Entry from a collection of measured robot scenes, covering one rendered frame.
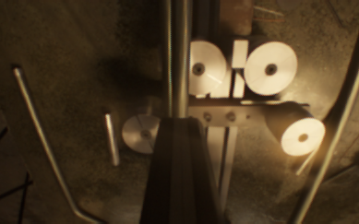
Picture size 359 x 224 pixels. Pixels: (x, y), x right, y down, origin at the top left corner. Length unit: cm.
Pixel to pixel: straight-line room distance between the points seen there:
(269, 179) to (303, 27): 26
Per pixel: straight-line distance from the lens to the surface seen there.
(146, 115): 21
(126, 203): 45
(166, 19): 18
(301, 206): 21
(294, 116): 26
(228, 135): 30
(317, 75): 35
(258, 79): 21
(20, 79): 35
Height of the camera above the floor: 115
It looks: 62 degrees down
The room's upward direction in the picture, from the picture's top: 180 degrees clockwise
